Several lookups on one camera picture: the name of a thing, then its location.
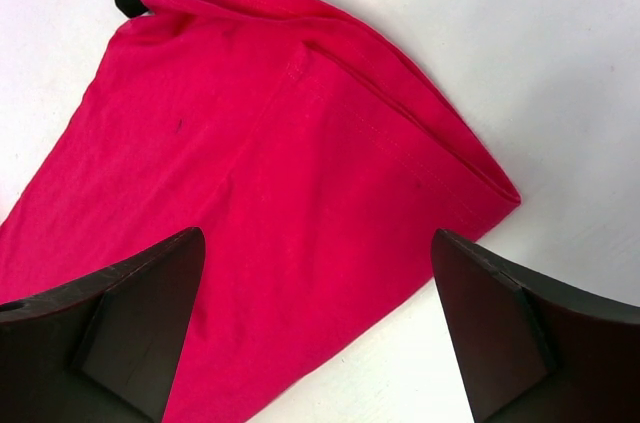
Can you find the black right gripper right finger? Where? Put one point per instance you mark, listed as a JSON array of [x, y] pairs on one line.
[[531, 348]]

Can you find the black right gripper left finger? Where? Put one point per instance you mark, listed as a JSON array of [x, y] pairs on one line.
[[104, 347]]

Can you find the crimson red t-shirt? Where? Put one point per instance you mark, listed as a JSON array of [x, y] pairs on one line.
[[316, 158]]

